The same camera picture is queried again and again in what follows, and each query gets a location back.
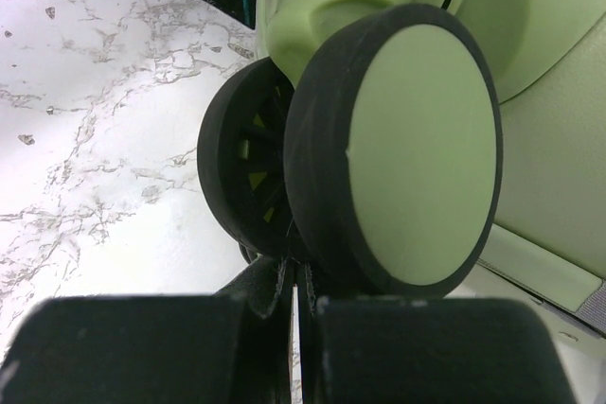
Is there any green suitcase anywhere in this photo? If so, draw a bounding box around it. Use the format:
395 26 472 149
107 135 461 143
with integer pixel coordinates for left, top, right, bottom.
257 0 605 333

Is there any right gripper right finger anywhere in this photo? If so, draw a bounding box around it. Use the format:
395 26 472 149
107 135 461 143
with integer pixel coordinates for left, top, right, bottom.
297 264 575 403

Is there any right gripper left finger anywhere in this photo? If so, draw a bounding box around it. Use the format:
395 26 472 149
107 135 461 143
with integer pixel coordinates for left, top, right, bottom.
1 257 294 403

